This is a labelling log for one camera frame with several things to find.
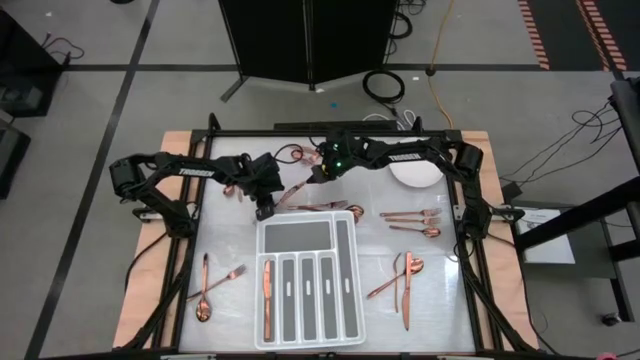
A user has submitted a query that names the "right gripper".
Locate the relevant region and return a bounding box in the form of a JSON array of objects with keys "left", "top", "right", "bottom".
[{"left": 305, "top": 130, "right": 362, "bottom": 185}]

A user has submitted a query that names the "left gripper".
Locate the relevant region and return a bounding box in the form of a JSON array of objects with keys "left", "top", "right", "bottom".
[{"left": 241, "top": 152, "right": 285, "bottom": 222}]

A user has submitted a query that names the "white cutlery organizer tray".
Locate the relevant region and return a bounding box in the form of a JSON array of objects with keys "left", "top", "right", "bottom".
[{"left": 253, "top": 209, "right": 367, "bottom": 350}]

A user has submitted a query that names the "white round plate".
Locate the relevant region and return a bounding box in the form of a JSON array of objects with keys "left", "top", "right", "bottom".
[{"left": 388, "top": 160, "right": 446, "bottom": 190}]

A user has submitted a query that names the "white table cover sheet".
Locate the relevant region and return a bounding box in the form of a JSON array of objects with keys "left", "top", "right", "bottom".
[{"left": 178, "top": 135, "right": 477, "bottom": 354}]

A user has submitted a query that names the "black room divider panel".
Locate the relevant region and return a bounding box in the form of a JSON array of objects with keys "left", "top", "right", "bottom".
[{"left": 217, "top": 0, "right": 400, "bottom": 104}]

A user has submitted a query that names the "black power brick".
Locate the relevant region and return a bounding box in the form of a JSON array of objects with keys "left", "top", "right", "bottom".
[{"left": 501, "top": 181, "right": 524, "bottom": 202}]

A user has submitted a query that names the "white paper sheet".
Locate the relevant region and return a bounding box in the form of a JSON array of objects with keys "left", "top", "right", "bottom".
[{"left": 514, "top": 207, "right": 577, "bottom": 266}]

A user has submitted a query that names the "black box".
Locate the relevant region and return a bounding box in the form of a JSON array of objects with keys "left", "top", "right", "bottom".
[{"left": 0, "top": 118, "right": 32, "bottom": 201}]

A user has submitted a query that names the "black metal stand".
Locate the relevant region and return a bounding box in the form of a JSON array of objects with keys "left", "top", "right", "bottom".
[{"left": 513, "top": 77, "right": 640, "bottom": 324}]

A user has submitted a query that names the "black equipment cart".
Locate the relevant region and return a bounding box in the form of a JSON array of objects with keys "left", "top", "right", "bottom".
[{"left": 0, "top": 9, "right": 65, "bottom": 119}]

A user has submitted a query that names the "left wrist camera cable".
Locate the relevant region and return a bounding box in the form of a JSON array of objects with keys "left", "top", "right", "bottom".
[{"left": 273, "top": 143, "right": 307, "bottom": 166}]

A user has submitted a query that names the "black aluminium table frame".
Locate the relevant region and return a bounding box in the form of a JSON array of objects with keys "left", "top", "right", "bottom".
[{"left": 112, "top": 112, "right": 544, "bottom": 360}]

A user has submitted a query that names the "coiled black cable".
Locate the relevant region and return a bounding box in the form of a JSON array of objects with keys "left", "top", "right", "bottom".
[{"left": 362, "top": 68, "right": 406, "bottom": 105}]

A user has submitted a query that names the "white cable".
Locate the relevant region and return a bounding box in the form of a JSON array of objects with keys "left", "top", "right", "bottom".
[{"left": 362, "top": 109, "right": 418, "bottom": 132}]

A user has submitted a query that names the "black arm base cable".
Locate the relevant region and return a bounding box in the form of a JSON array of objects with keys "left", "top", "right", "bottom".
[{"left": 123, "top": 232, "right": 170, "bottom": 294}]

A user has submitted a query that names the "black looped cable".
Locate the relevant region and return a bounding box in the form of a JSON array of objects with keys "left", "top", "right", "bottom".
[{"left": 387, "top": 0, "right": 427, "bottom": 41}]

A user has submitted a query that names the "yellow extension cable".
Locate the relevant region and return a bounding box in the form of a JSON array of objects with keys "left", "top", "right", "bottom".
[{"left": 427, "top": 0, "right": 456, "bottom": 129}]

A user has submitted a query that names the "red and black cable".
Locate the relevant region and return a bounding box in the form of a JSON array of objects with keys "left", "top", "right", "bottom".
[{"left": 41, "top": 32, "right": 86, "bottom": 67}]

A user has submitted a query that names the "black floor cable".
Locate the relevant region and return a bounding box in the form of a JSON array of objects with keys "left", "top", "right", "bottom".
[{"left": 499, "top": 99, "right": 625, "bottom": 185}]

